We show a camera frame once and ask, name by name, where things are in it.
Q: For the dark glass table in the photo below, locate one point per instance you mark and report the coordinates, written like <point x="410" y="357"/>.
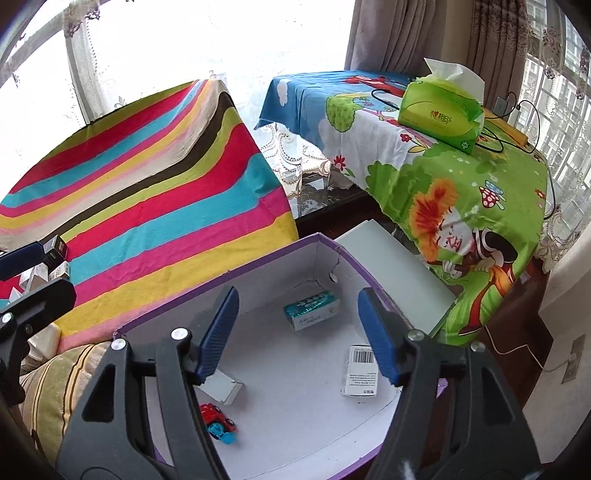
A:
<point x="332" y="203"/>

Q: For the lace tablecloth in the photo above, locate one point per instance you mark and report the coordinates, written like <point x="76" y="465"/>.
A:
<point x="295" y="157"/>

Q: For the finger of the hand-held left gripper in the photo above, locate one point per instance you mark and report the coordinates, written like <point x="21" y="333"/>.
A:
<point x="21" y="261"/>
<point x="41" y="300"/>

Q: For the white silver box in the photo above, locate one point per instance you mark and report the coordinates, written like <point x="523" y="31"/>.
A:
<point x="54" y="272"/>

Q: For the small white box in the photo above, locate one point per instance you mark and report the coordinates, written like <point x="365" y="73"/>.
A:
<point x="225" y="387"/>

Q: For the black box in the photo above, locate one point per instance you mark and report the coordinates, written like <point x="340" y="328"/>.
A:
<point x="54" y="251"/>

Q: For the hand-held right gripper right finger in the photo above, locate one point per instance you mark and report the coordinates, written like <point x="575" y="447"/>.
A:
<point x="378" y="337"/>

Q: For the cartoon printed cloth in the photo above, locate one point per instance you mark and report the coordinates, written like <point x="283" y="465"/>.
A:
<point x="461" y="203"/>

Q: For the white board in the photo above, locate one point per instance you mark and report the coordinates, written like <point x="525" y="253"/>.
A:
<point x="392" y="267"/>

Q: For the rainbow striped cloth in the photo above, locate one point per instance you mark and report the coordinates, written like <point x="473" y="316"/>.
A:
<point x="152" y="207"/>

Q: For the small teal box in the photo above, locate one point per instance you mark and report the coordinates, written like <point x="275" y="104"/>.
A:
<point x="313" y="309"/>

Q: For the brown curtain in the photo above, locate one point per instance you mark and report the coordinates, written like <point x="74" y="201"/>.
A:
<point x="480" y="41"/>

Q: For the purple cardboard box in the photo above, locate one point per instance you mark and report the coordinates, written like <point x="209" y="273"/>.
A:
<point x="295" y="374"/>

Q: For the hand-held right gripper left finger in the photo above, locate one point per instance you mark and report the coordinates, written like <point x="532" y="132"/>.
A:
<point x="217" y="332"/>

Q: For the wall outlet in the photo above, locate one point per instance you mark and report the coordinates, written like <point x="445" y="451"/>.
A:
<point x="573" y="360"/>

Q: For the white charger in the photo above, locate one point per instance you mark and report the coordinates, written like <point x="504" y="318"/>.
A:
<point x="504" y="108"/>

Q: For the white lace curtain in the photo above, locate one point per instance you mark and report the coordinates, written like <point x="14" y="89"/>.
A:
<point x="563" y="115"/>
<point x="92" y="55"/>

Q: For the striped beige cushion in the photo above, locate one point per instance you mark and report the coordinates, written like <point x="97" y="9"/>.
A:
<point x="51" y="397"/>

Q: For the green tissue pack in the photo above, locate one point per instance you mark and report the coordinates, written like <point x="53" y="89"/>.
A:
<point x="438" y="110"/>

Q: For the red toy car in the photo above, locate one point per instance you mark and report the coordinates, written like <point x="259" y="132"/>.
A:
<point x="218" y="419"/>

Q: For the white barcode box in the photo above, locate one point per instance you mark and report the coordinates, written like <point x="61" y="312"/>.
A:
<point x="361" y="376"/>

